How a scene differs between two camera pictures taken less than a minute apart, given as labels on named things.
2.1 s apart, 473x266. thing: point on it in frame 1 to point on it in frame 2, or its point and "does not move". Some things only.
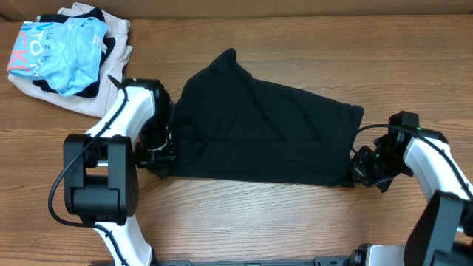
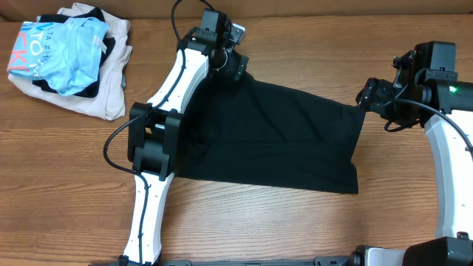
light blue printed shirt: [65, 55] does not move
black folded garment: [94, 13] does not move
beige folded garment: [114, 65] does not move
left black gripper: [159, 163] to [235, 64]
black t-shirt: [230, 125] does not move
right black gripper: [360, 171] to [372, 94]
